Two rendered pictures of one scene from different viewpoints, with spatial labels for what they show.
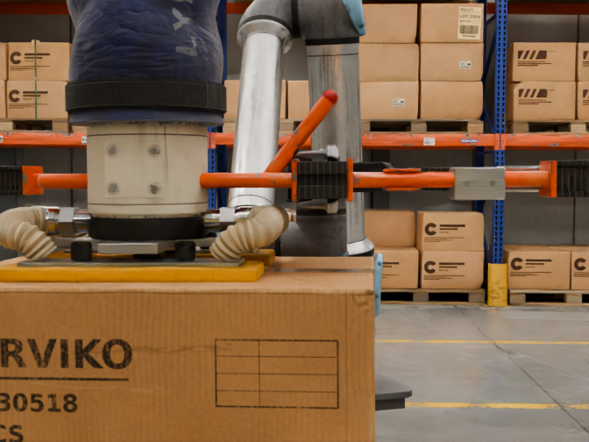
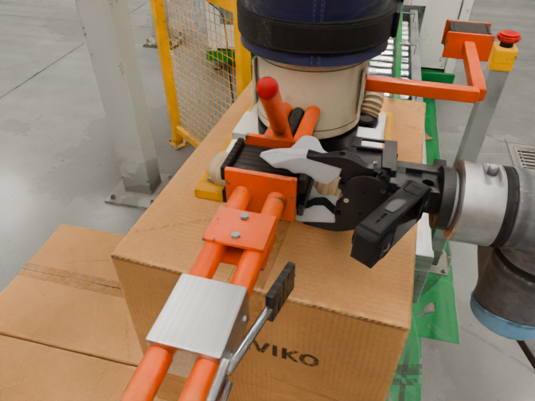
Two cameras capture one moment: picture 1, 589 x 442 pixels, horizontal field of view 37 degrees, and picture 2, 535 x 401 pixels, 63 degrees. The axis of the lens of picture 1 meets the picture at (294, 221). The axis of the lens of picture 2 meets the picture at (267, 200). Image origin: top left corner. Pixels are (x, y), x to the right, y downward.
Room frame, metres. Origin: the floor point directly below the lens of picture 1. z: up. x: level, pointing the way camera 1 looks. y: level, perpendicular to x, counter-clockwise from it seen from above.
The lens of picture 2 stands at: (1.33, -0.45, 1.51)
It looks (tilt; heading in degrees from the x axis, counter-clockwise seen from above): 40 degrees down; 102
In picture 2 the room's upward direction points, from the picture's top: straight up
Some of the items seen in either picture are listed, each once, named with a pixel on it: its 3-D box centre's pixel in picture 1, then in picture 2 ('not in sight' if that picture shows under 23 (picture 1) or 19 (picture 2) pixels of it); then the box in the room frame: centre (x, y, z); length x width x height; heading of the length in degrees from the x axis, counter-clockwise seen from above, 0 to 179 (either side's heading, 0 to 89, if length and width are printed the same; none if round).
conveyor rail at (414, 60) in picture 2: not in sight; (412, 99); (1.62, 1.64, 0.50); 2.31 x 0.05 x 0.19; 88
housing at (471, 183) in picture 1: (476, 183); (201, 327); (1.23, -0.25, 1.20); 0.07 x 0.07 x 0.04; 87
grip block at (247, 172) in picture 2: (322, 180); (269, 175); (1.24, -0.04, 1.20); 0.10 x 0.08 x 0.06; 177
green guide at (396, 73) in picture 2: not in sight; (404, 52); (1.57, 2.00, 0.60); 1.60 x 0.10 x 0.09; 88
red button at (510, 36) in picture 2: not in sight; (508, 39); (1.77, 1.04, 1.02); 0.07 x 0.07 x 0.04
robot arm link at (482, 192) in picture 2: not in sight; (469, 200); (1.47, -0.04, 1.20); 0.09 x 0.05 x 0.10; 88
